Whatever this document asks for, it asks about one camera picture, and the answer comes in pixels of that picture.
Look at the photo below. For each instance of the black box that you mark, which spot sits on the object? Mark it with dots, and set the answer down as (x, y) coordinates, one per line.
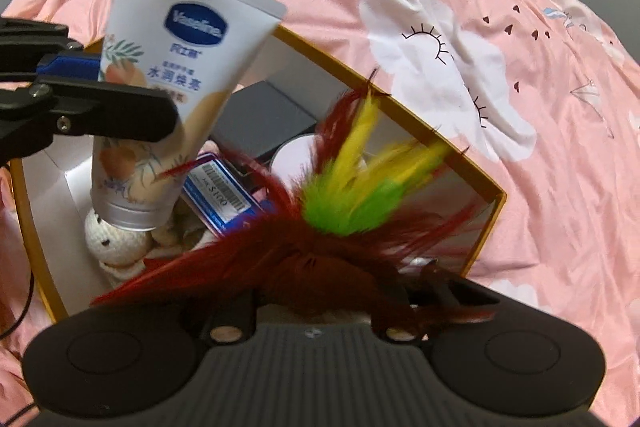
(265, 117)

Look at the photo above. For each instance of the yellow-rimmed white box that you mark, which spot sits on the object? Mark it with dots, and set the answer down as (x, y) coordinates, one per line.
(60, 207)

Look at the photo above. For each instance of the pink cloud-print blanket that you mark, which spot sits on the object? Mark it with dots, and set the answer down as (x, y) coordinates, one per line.
(500, 57)

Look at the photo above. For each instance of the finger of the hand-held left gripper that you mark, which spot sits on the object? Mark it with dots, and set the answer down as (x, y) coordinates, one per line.
(70, 67)
(110, 112)

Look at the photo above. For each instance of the white crocheted doll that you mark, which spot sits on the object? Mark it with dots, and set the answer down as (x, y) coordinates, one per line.
(115, 242)

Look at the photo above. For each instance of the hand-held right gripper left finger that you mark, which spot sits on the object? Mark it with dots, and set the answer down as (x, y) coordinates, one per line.
(235, 312)

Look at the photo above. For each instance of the red yellow green feather toy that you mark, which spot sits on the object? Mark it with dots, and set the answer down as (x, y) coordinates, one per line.
(340, 207)

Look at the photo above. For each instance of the blue packet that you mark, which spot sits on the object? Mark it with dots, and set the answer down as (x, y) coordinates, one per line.
(220, 192)

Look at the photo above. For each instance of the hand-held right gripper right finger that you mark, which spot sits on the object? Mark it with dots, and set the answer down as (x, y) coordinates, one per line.
(440, 279)

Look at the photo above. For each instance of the white round jar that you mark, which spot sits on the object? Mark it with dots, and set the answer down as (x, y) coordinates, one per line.
(292, 159)

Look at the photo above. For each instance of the white lotion tube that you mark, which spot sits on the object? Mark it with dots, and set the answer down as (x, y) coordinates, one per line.
(165, 72)

